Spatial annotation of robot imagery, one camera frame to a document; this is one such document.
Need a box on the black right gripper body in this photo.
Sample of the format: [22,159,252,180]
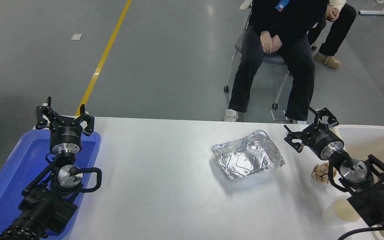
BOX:
[304,128,338,160]

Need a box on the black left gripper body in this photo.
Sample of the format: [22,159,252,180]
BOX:
[49,120,83,148]

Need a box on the white paper cup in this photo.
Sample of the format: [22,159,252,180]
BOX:
[321,195,362,228]

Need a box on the clear floor plate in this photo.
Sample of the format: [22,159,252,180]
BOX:
[271,109,288,121]

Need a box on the crumpled tan paper ball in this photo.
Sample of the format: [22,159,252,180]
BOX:
[311,163,337,184]

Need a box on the silver foil tray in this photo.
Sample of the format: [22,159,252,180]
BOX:
[211,130,285,181]

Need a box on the large pale bin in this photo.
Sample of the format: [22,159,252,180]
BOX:
[332,125,384,240]

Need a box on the blue plastic tray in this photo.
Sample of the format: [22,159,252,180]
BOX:
[0,129,101,238]

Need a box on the grey wheeled chair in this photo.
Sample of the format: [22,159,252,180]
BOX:
[224,0,291,110]

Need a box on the seated person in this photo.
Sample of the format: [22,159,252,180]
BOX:
[307,0,357,69]
[223,0,329,124]

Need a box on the white metal frame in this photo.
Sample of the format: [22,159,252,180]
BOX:
[359,0,384,16]

